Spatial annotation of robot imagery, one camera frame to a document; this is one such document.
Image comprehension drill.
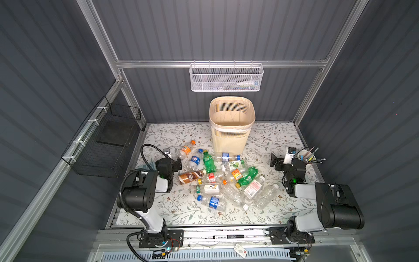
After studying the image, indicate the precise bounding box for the orange cap clear bottle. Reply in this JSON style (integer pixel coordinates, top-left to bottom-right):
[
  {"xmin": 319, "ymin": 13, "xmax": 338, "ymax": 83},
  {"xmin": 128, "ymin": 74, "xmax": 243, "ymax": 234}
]
[{"xmin": 179, "ymin": 140, "xmax": 196, "ymax": 159}]

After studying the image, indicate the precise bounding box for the pepsi label clear bottle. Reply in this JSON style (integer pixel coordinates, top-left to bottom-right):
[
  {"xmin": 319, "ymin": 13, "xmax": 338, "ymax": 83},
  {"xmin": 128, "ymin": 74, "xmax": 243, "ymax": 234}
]
[{"xmin": 186, "ymin": 148, "xmax": 204, "ymax": 171}]

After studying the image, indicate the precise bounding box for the large clear unlabeled bottle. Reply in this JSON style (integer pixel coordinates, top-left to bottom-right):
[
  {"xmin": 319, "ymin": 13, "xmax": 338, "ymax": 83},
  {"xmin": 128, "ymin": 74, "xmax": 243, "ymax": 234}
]
[{"xmin": 252, "ymin": 184, "xmax": 279, "ymax": 210}]

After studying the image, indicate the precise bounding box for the pink label white cap bottle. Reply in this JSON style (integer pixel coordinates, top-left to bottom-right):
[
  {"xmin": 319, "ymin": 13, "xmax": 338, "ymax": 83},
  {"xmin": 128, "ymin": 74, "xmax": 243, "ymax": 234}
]
[{"xmin": 243, "ymin": 176, "xmax": 266, "ymax": 200}]

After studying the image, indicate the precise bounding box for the green cap white label bottle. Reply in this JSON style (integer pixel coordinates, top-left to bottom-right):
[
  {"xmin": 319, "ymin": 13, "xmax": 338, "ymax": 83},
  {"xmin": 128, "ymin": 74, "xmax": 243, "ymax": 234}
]
[{"xmin": 191, "ymin": 183, "xmax": 221, "ymax": 195}]

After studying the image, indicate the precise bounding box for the orange label clear bottle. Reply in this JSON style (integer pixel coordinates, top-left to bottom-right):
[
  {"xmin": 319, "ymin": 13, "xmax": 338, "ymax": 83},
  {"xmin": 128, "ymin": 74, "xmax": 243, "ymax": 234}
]
[{"xmin": 223, "ymin": 169, "xmax": 249, "ymax": 183}]

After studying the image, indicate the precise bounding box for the blue cap blue label bottle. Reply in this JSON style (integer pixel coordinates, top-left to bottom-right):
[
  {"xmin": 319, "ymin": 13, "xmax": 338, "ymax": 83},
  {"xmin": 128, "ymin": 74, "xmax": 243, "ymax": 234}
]
[{"xmin": 196, "ymin": 194, "xmax": 227, "ymax": 212}]

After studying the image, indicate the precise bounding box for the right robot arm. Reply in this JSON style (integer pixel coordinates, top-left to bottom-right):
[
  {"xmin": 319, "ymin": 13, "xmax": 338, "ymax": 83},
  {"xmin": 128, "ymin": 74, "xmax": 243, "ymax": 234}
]
[{"xmin": 270, "ymin": 153, "xmax": 365, "ymax": 243}]

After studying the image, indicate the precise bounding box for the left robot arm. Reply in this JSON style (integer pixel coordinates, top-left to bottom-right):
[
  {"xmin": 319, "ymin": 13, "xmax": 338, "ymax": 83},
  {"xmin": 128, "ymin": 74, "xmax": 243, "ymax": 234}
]
[{"xmin": 117, "ymin": 144, "xmax": 182, "ymax": 238}]

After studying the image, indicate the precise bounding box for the beige slatted waste bin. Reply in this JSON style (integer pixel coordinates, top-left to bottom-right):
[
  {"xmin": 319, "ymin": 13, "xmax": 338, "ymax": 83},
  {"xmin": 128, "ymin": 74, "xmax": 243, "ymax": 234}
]
[{"xmin": 209, "ymin": 96, "xmax": 256, "ymax": 155}]

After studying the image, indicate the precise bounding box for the white pen cup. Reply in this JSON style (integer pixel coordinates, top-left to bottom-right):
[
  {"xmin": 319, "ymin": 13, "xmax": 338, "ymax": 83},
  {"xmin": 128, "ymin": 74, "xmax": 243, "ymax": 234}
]
[{"xmin": 295, "ymin": 150, "xmax": 316, "ymax": 169}]

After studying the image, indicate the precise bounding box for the brown cola bottle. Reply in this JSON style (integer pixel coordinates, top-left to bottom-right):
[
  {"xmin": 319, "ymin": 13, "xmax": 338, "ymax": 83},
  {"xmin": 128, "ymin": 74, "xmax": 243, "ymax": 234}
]
[{"xmin": 179, "ymin": 169, "xmax": 207, "ymax": 184}]

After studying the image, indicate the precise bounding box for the green sprite bottle yellow cap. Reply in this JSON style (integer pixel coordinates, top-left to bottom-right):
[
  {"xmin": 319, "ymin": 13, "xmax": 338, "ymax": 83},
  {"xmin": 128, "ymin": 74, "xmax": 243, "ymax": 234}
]
[{"xmin": 203, "ymin": 150, "xmax": 217, "ymax": 174}]

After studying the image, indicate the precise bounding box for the red label clear bottle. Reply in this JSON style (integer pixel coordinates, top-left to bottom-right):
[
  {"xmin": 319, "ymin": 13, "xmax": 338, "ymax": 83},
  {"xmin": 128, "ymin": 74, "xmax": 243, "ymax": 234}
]
[{"xmin": 197, "ymin": 171, "xmax": 225, "ymax": 184}]

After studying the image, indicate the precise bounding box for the blue label water bottle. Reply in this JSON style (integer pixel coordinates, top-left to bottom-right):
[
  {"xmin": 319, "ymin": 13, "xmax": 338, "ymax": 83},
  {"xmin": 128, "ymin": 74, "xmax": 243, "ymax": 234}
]
[{"xmin": 215, "ymin": 152, "xmax": 242, "ymax": 162}]

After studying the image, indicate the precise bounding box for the white tag card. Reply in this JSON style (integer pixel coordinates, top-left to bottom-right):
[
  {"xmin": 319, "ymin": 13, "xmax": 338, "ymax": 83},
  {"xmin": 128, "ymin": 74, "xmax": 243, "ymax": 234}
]
[{"xmin": 234, "ymin": 243, "xmax": 248, "ymax": 258}]

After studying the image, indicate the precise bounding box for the white tube in basket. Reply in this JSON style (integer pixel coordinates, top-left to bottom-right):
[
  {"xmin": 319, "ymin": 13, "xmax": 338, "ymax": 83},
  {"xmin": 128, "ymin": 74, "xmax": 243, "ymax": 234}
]
[{"xmin": 234, "ymin": 80, "xmax": 260, "ymax": 89}]

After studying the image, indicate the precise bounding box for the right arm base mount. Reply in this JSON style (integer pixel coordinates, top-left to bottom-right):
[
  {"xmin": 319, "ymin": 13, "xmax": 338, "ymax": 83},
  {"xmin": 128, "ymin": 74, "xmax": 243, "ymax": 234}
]
[{"xmin": 265, "ymin": 227, "xmax": 315, "ymax": 246}]

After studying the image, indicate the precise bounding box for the black wire basket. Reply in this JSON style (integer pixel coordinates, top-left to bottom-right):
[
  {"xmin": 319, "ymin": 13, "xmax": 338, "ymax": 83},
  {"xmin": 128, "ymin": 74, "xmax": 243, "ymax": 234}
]
[{"xmin": 62, "ymin": 99, "xmax": 141, "ymax": 179}]

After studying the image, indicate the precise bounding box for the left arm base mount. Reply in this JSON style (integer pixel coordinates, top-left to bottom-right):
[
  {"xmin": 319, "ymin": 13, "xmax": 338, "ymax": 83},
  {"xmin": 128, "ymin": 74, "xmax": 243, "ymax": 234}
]
[{"xmin": 137, "ymin": 229, "xmax": 184, "ymax": 248}]

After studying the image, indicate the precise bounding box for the black marker on rail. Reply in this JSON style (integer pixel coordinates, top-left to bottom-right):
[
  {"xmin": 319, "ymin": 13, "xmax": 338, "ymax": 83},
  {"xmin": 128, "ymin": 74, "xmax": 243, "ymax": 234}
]
[{"xmin": 213, "ymin": 234, "xmax": 245, "ymax": 240}]

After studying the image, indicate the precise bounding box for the white wire mesh basket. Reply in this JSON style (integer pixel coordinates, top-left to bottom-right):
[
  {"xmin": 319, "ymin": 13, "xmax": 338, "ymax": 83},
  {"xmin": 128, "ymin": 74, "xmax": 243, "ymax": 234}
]
[{"xmin": 189, "ymin": 63, "xmax": 264, "ymax": 92}]

